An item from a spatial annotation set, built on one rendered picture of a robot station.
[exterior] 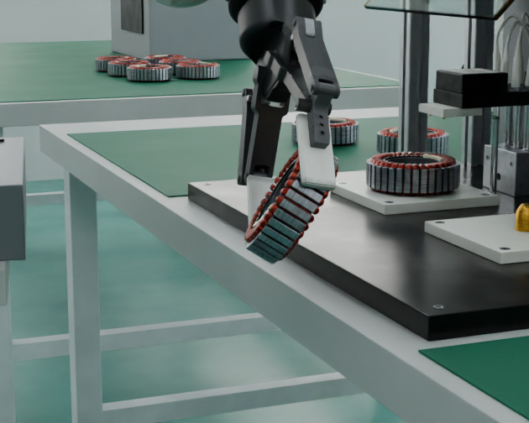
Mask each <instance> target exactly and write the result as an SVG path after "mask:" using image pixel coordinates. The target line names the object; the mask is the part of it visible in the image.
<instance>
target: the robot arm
mask: <svg viewBox="0 0 529 423"><path fill-rule="evenodd" d="M155 1H156V2H158V3H161V4H163V5H165V6H168V7H172V8H192V7H195V6H197V5H200V4H202V3H204V2H206V1H208V0H155ZM225 1H227V2H228V11H229V14H230V16H231V18H232V19H233V21H234V22H235V23H236V24H238V39H239V45H240V48H241V50H242V51H243V52H244V54H245V55H247V56H248V57H249V58H250V59H251V60H252V61H253V62H254V63H255V65H256V66H255V68H254V75H253V82H254V87H253V89H250V88H244V89H243V91H242V107H243V114H242V125H241V136H240V147H239V157H238V178H237V183H238V185H245V186H247V196H248V214H249V224H250V221H251V220H252V219H253V215H254V214H255V213H256V211H257V208H258V207H259V206H260V202H261V201H262V200H263V199H264V198H265V193H266V192H268V191H271V190H270V186H271V185H272V184H275V179H274V178H272V177H273V172H274V167H275V157H276V152H277V147H278V142H279V136H280V126H281V121H282V118H283V117H284V116H285V115H286V114H287V113H288V110H289V105H290V99H291V95H292V96H293V98H294V99H295V101H296V105H295V107H296V109H294V110H295V111H299V112H306V113H307V114H304V113H299V114H297V115H296V130H297V140H298V150H299V160H300V170H301V185H302V186H305V187H310V188H316V189H322V190H328V191H333V190H334V189H335V188H336V178H335V170H334V162H333V146H332V137H331V129H330V120H329V118H328V116H329V115H330V114H331V111H332V103H331V100H332V99H338V97H339V95H340V92H341V91H340V85H339V84H338V79H337V77H336V74H335V72H334V69H333V65H332V62H331V60H330V58H329V55H328V52H327V48H326V45H325V44H324V41H323V37H322V22H321V21H318V20H316V18H317V17H318V15H319V14H320V12H321V11H322V6H323V4H325V3H326V2H327V0H225ZM271 102H278V103H279V104H280V105H279V106H278V107H273V106H270V103H271ZM271 192H272V191H271Z"/></svg>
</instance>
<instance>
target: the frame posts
mask: <svg viewBox="0 0 529 423"><path fill-rule="evenodd" d="M494 37H495V21H494V20H485V19H476V18H465V41H464V69H477V68H480V69H486V70H493V53H494ZM429 44H430V14H421V13H403V12H401V47H400V84H399V121H398V152H400V153H402V152H407V154H408V153H409V152H413V153H414V155H415V152H420V153H423V152H427V113H424V112H419V104H420V103H428V75H429ZM490 125H491V107H482V115H481V116H468V117H462V141H461V164H464V165H465V164H467V165H469V166H478V165H484V145H485V144H490Z"/></svg>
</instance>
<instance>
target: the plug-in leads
mask: <svg viewBox="0 0 529 423"><path fill-rule="evenodd" d="M525 16H526V19H527V22H528V23H525V24H524V20H525ZM512 17H513V18H516V19H517V20H518V21H515V22H514V23H513V24H512V26H511V29H510V31H509V33H508V36H507V39H506V42H505V49H504V54H503V58H502V59H501V61H500V50H499V43H498V38H499V35H500V31H501V30H502V28H503V27H504V25H505V23H506V22H507V21H508V19H510V18H512ZM517 24H520V26H521V27H520V33H519V36H518V40H517V45H516V52H515V57H513V67H512V78H511V86H509V85H508V87H507V89H510V88H512V89H515V91H521V85H523V88H522V89H526V88H527V87H528V86H529V58H528V64H527V69H526V71H525V77H524V83H523V56H522V48H521V40H522V34H523V31H525V33H526V36H527V39H528V42H529V32H528V30H527V28H526V27H528V29H529V16H528V14H527V13H523V14H522V17H521V18H520V17H518V16H517V15H515V14H511V15H509V16H508V17H506V18H505V20H504V21H503V23H502V24H501V26H500V27H499V29H498V31H497V34H496V36H495V42H494V53H493V71H501V72H506V73H508V77H509V63H510V59H509V49H508V45H509V41H510V37H511V34H512V31H513V29H514V28H515V26H516V25H517Z"/></svg>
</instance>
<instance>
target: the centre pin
mask: <svg viewBox="0 0 529 423"><path fill-rule="evenodd" d="M515 230H516V231H518V232H529V204H528V203H522V204H521V205H520V206H519V207H518V209H517V210H516V224H515Z"/></svg>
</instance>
